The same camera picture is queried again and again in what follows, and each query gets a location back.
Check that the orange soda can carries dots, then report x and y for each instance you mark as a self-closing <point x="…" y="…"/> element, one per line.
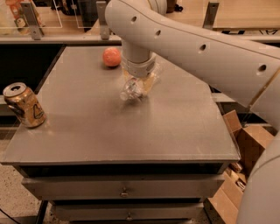
<point x="24" y="103"/>

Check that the grey drawer cabinet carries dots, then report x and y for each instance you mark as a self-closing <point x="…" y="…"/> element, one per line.
<point x="169" y="149"/>

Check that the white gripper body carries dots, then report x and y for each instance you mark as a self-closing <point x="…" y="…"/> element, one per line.
<point x="138" y="69"/>

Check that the upper drawer knob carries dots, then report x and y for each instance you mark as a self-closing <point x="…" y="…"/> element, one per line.
<point x="124" y="193"/>

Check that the right metal bracket post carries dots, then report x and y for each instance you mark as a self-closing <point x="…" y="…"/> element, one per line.
<point x="210" y="15"/>

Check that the middle metal bracket post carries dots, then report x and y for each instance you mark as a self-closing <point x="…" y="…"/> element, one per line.
<point x="104" y="29"/>

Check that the clear plastic water bottle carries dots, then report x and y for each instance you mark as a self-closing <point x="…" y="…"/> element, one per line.
<point x="133" y="89"/>

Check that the drawer knob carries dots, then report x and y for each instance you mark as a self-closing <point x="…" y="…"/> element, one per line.
<point x="124" y="193"/>
<point x="129" y="217"/>

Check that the metal bracket post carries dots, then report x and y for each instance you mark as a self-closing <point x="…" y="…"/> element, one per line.
<point x="104" y="29"/>
<point x="210" y="15"/>
<point x="32" y="20"/>

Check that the left metal bracket post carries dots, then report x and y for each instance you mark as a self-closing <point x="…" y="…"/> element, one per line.
<point x="32" y="20"/>

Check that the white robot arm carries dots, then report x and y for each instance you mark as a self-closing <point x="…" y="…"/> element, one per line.
<point x="246" y="71"/>

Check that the orange packet behind glass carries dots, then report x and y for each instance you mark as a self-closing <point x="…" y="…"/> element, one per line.
<point x="18" y="14"/>

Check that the orange ball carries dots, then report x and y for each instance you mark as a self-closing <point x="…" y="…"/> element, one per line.
<point x="111" y="57"/>

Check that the cardboard box of snacks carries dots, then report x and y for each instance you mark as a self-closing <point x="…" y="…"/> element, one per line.
<point x="251" y="142"/>

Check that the lower drawer knob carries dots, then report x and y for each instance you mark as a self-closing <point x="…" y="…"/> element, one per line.
<point x="129" y="217"/>

